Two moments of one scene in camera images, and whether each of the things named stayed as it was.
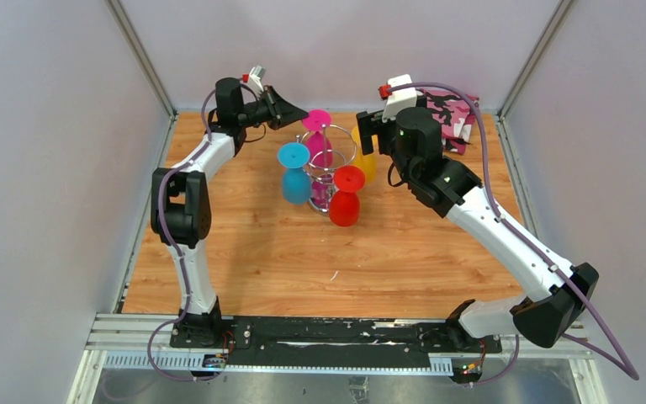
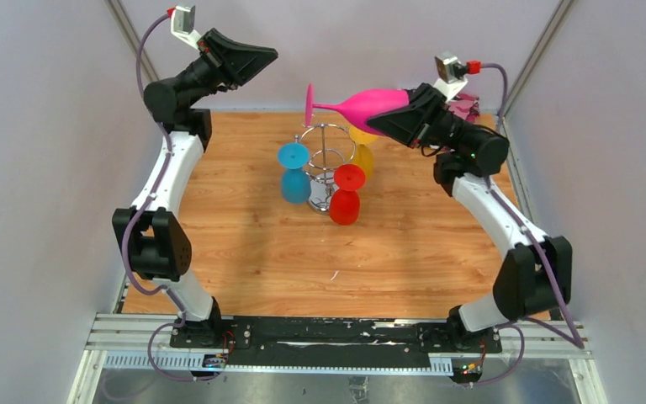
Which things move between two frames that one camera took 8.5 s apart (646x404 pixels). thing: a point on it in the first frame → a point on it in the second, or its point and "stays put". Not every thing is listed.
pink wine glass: [320, 155] → [361, 107]
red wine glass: [345, 203] stays put
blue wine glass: [296, 185] stays put
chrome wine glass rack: [330, 147] stays put
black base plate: [326, 341] stays put
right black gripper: [372, 124] → [417, 120]
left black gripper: [279, 114] → [231, 65]
